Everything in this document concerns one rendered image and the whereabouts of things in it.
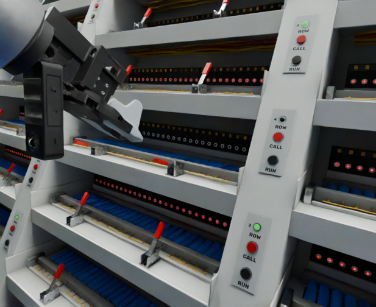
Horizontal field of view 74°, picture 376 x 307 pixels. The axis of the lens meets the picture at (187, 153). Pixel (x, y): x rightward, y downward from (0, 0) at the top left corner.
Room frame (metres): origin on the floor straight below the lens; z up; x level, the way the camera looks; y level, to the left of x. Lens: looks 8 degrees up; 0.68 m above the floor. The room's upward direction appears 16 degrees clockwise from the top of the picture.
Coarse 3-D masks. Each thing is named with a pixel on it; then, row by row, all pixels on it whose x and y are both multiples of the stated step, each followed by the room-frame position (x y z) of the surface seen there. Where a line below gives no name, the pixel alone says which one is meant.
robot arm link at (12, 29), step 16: (0, 0) 0.20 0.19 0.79; (16, 0) 0.21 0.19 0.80; (32, 0) 0.22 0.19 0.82; (0, 16) 0.20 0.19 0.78; (16, 16) 0.21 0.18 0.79; (32, 16) 0.22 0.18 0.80; (0, 32) 0.21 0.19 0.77; (16, 32) 0.22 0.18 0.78; (32, 32) 0.23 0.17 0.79; (0, 48) 0.22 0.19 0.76; (16, 48) 0.22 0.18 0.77; (0, 64) 0.23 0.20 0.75
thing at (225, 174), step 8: (88, 144) 0.76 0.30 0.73; (104, 144) 0.73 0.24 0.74; (112, 152) 0.71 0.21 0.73; (120, 152) 0.69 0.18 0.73; (128, 152) 0.67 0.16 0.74; (136, 152) 0.66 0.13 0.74; (144, 152) 0.65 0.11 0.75; (152, 160) 0.63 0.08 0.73; (168, 160) 0.60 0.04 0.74; (176, 160) 0.59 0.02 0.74; (184, 168) 0.58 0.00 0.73; (192, 168) 0.56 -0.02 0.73; (200, 168) 0.55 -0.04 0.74; (208, 168) 0.54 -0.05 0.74; (216, 168) 0.54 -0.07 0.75; (216, 176) 0.52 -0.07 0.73; (224, 176) 0.52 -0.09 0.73; (232, 176) 0.51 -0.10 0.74
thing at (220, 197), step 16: (64, 144) 0.80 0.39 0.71; (160, 144) 0.77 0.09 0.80; (176, 144) 0.74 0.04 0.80; (64, 160) 0.76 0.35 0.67; (80, 160) 0.71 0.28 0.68; (96, 160) 0.67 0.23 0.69; (112, 160) 0.65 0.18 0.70; (128, 160) 0.66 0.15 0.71; (240, 160) 0.63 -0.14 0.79; (112, 176) 0.64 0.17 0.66; (128, 176) 0.61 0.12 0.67; (144, 176) 0.58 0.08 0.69; (160, 176) 0.55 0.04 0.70; (192, 176) 0.55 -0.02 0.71; (240, 176) 0.44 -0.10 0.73; (160, 192) 0.56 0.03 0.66; (176, 192) 0.53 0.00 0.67; (192, 192) 0.51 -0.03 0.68; (208, 192) 0.49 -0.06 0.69; (224, 192) 0.47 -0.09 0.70; (208, 208) 0.50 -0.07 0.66; (224, 208) 0.48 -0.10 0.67
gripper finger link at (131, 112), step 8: (112, 104) 0.35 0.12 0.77; (120, 104) 0.36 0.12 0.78; (128, 104) 0.37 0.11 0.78; (136, 104) 0.38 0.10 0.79; (120, 112) 0.36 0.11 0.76; (128, 112) 0.37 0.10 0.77; (136, 112) 0.38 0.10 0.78; (104, 120) 0.34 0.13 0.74; (128, 120) 0.37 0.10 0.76; (136, 120) 0.39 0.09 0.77; (112, 128) 0.37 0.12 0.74; (136, 128) 0.39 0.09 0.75; (128, 136) 0.38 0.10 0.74; (136, 136) 0.39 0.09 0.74
